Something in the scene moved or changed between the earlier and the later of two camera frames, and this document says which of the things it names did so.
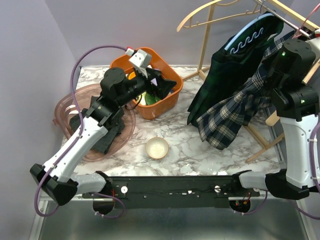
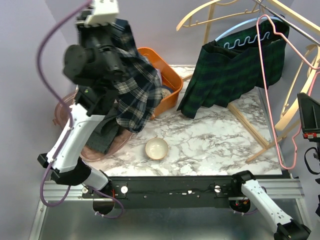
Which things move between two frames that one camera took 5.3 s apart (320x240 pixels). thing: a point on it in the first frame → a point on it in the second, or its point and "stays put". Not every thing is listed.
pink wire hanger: (298, 33) → (313, 83)
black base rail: (180, 191) stays put
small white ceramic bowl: (157, 147) stays put
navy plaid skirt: (222, 124) → (140, 93)
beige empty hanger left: (190, 16) stays put
